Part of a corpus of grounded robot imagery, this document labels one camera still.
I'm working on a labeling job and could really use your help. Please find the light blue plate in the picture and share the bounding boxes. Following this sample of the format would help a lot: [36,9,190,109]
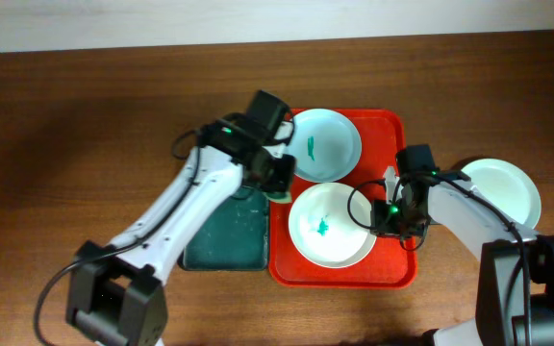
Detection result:
[287,109,362,183]

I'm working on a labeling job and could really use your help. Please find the white plate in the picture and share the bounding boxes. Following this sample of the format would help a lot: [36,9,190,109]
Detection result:
[288,183,376,269]

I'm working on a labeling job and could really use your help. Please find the pale green plate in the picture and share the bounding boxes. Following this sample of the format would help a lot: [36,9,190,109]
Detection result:
[462,159,541,229]

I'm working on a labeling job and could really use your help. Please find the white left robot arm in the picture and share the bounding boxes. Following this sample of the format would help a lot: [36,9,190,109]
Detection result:
[65,90,295,345]

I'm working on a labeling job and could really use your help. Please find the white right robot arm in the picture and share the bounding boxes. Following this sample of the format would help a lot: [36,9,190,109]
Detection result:
[370,145,554,346]

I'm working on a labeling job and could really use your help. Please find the red plastic tray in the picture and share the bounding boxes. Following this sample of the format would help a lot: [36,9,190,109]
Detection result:
[268,109,417,289]

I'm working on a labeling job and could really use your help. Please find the black water basin tray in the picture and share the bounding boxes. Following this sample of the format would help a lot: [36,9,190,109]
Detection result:
[178,187,269,271]

